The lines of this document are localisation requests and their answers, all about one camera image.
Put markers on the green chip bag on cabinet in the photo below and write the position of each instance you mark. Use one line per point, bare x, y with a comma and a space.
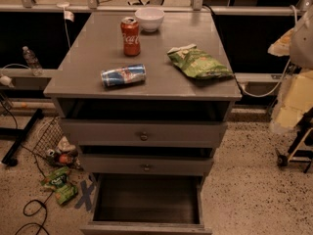
196, 63

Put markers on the black table leg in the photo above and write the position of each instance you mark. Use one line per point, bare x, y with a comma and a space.
19, 136

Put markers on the white ceramic bowl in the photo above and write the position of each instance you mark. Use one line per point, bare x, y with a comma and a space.
149, 18

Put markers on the grey drawer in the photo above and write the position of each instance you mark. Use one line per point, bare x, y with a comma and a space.
138, 204
146, 160
144, 133

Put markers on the wire basket with trash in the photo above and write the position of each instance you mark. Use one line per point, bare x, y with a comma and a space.
53, 147

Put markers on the grey middle drawer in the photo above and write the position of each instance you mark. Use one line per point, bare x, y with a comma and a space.
146, 160

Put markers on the grey bottom drawer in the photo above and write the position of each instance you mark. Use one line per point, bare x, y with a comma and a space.
138, 204

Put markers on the grey drawer cabinet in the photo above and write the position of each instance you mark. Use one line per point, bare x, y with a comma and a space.
167, 94

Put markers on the grey top drawer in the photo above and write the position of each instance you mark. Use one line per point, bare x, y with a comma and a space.
144, 133

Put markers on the blue silver redbull can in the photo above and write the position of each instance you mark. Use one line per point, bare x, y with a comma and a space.
124, 75

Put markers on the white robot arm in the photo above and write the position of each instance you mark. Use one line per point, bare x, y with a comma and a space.
295, 97

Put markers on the green chip bag on floor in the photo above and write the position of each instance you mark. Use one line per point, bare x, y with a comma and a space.
58, 182

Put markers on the red coca-cola can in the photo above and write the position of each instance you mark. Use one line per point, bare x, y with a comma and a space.
130, 34

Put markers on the clear plastic water bottle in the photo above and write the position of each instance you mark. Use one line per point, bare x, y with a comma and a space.
32, 61

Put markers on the metal rail frame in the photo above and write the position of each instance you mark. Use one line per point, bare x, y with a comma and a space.
156, 4

